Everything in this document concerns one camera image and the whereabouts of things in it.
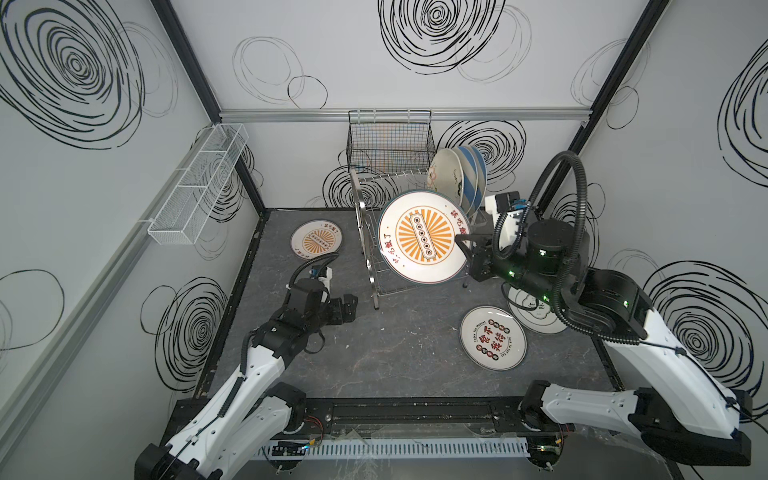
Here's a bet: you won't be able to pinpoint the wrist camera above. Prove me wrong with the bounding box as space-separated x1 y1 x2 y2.
310 265 333 295
485 191 531 258

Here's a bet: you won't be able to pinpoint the cream floral plate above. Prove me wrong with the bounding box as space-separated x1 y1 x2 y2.
426 149 464 205

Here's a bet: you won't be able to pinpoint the white plate red characters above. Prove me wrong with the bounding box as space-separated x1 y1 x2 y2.
459 306 527 372

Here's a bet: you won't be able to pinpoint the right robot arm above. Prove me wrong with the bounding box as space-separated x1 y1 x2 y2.
456 151 752 467

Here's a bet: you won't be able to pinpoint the dark wire mesh basket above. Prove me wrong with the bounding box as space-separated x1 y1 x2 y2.
345 109 437 174

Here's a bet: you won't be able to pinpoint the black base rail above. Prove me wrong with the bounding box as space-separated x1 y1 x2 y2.
167 395 637 436

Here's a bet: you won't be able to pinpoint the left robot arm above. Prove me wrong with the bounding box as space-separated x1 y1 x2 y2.
134 252 358 479

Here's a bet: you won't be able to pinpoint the white plate green emblem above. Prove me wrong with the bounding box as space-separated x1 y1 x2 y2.
506 288 567 334

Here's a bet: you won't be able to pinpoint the white slotted cable duct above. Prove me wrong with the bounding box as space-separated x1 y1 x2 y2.
253 438 530 461

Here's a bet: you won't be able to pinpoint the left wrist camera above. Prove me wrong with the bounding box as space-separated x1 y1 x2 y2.
310 265 333 295

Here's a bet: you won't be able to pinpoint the steel two-tier dish rack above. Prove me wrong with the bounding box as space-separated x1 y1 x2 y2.
348 166 477 308

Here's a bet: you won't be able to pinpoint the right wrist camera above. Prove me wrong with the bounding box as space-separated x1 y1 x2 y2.
485 191 531 258

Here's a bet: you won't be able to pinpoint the orange sunburst plate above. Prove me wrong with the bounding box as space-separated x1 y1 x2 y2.
375 190 471 285
290 219 343 259

